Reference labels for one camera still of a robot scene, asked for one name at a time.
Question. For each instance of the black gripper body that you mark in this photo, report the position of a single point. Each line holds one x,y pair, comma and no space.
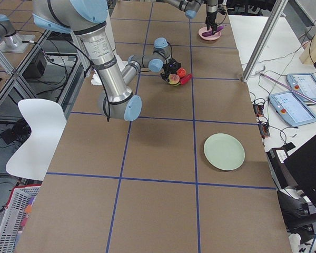
210,15
168,71

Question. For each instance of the peach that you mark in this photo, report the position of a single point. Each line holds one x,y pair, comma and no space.
173,79

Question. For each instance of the red chili pepper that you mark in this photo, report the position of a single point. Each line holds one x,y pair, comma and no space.
185,79

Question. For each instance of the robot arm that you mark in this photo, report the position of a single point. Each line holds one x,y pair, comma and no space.
87,20
191,8

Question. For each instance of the red pomegranate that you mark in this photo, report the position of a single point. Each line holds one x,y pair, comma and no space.
181,72

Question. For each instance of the pink plate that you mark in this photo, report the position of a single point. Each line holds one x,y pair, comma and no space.
207,34

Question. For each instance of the green plate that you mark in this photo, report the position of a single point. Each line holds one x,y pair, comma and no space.
224,151

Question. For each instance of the near teach pendant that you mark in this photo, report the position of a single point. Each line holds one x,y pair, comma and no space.
292,109

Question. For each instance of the teach pendant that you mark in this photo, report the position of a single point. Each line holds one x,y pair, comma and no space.
304,83
292,109

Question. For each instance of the far teach pendant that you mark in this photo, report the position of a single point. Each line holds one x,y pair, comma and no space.
304,83

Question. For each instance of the white chair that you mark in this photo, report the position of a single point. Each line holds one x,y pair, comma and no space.
47,122

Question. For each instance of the black monitor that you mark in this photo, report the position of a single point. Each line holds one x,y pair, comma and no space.
302,166

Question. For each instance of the white plastic basket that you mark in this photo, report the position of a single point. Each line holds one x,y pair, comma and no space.
15,215

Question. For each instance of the aluminium frame post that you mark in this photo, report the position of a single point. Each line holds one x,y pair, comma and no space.
265,34

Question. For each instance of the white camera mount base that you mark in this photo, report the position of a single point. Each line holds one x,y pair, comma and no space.
96,80

